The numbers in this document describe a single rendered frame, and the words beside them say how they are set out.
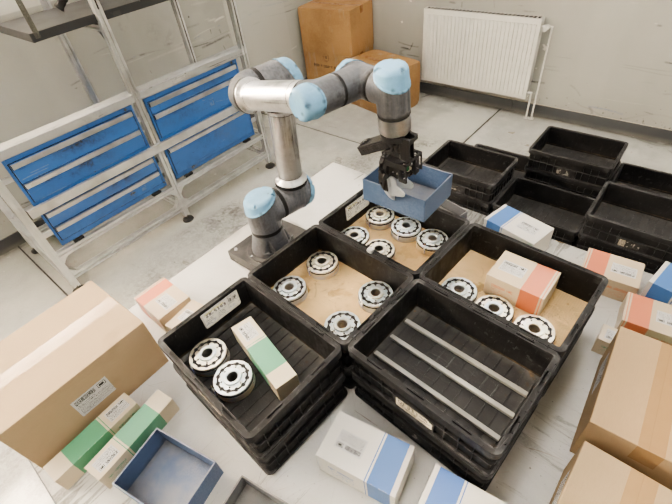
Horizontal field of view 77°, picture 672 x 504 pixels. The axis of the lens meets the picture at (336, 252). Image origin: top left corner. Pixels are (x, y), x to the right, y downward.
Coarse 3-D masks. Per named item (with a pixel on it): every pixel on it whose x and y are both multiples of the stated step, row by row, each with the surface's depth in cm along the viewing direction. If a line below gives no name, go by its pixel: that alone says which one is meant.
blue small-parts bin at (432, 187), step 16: (368, 176) 118; (416, 176) 123; (432, 176) 119; (448, 176) 116; (368, 192) 119; (384, 192) 114; (416, 192) 121; (432, 192) 121; (448, 192) 117; (400, 208) 114; (416, 208) 110; (432, 208) 113
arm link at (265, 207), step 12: (252, 192) 148; (264, 192) 146; (276, 192) 148; (252, 204) 143; (264, 204) 142; (276, 204) 146; (252, 216) 145; (264, 216) 144; (276, 216) 147; (252, 228) 149; (264, 228) 147; (276, 228) 150
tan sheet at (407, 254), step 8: (352, 224) 152; (360, 224) 151; (376, 232) 147; (384, 232) 147; (392, 240) 143; (400, 248) 140; (408, 248) 140; (416, 248) 139; (400, 256) 137; (408, 256) 137; (416, 256) 137; (424, 256) 136; (408, 264) 134; (416, 264) 134
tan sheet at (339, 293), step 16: (304, 272) 136; (352, 272) 134; (272, 288) 133; (320, 288) 131; (336, 288) 130; (352, 288) 129; (304, 304) 127; (320, 304) 126; (336, 304) 125; (352, 304) 125; (320, 320) 122
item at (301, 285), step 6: (288, 276) 131; (294, 276) 131; (276, 282) 130; (282, 282) 130; (300, 282) 129; (276, 288) 129; (300, 288) 127; (282, 294) 126; (288, 294) 126; (294, 294) 126; (300, 294) 125; (288, 300) 124
